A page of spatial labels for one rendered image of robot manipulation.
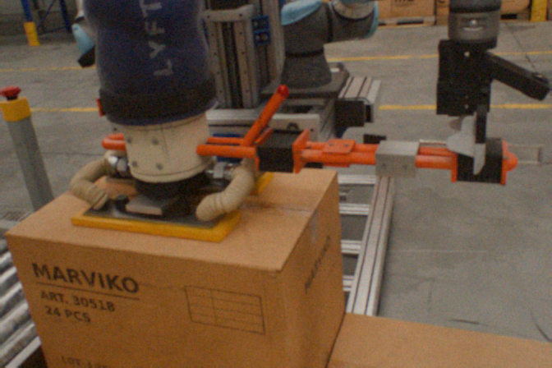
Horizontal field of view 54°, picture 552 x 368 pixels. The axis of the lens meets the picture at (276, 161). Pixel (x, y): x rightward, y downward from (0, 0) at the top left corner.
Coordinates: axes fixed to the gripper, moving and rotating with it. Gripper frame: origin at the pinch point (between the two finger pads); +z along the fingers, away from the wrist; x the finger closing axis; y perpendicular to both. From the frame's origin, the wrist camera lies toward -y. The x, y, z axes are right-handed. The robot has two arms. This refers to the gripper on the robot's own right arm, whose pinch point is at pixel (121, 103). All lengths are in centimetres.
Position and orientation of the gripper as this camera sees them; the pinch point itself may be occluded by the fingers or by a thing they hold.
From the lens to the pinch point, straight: 150.0
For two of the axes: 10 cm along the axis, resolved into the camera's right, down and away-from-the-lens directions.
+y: 9.4, 0.5, -3.5
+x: 3.4, -4.0, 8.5
